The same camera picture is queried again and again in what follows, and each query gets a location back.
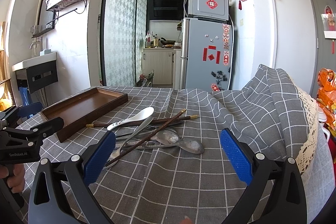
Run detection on steel fork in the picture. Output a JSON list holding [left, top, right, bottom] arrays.
[[104, 117, 154, 169]]

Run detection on steel spoon textured handle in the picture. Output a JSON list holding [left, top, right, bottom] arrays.
[[114, 136, 205, 155]]

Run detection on white ceramic spoon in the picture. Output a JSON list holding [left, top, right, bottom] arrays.
[[107, 107, 154, 131]]

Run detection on steel spoon smooth handle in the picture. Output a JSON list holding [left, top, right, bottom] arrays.
[[116, 128, 180, 145]]

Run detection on white kitchen cabinet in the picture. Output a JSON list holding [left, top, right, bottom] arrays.
[[141, 48, 181, 89]]

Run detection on person's left hand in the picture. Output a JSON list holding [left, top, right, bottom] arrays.
[[0, 164, 25, 193]]

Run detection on blue plastic stool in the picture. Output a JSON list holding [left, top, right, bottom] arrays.
[[18, 87, 43, 119]]

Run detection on white lace cloth trim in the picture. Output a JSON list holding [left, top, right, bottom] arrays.
[[293, 83, 318, 174]]

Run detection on dark brown wooden tray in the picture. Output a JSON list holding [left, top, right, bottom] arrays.
[[42, 88, 128, 143]]

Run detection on white wash basin black cabinet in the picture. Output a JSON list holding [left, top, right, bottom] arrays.
[[12, 52, 58, 94]]

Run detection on grey checked tablecloth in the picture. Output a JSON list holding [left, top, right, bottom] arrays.
[[15, 63, 336, 224]]

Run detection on orange snack bags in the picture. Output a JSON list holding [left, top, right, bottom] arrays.
[[317, 68, 336, 131]]

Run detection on bag of vegetables on floor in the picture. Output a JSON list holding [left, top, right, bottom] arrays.
[[136, 70, 154, 88]]

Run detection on silver refrigerator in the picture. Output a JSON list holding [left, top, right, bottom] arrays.
[[179, 18, 234, 92]]

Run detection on frosted sliding glass door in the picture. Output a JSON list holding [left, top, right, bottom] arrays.
[[100, 0, 147, 86]]

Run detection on black range hood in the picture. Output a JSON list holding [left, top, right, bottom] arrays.
[[147, 0, 184, 20]]

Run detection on black wire wall shelf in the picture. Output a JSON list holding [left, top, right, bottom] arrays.
[[31, 0, 87, 38]]

